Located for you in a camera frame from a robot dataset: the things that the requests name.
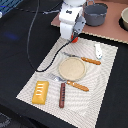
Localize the blue basket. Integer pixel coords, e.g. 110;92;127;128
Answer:
0;0;23;13

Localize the brown toy sausage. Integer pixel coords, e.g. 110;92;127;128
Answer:
59;83;65;108

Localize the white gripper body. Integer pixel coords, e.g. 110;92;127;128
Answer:
59;3;86;40

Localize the woven beige placemat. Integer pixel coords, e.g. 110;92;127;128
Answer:
17;38;118;128

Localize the red toy tomato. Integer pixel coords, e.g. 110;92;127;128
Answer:
71;35;78;43

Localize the wooden handled knife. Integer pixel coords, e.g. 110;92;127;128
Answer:
62;52;101;65

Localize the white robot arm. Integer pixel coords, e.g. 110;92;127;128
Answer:
59;0;86;40

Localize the beige bowl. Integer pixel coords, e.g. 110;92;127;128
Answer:
121;7;128;30

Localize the round beige plate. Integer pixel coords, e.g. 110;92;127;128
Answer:
59;57;86;81

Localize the orange toy bread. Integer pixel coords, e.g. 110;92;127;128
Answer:
32;81;49;104

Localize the large grey pot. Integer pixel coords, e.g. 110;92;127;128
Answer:
84;0;107;26

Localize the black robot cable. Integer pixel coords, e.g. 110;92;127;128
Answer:
13;0;73;73

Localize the wooden handled fork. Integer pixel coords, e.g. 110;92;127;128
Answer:
47;73;89;91

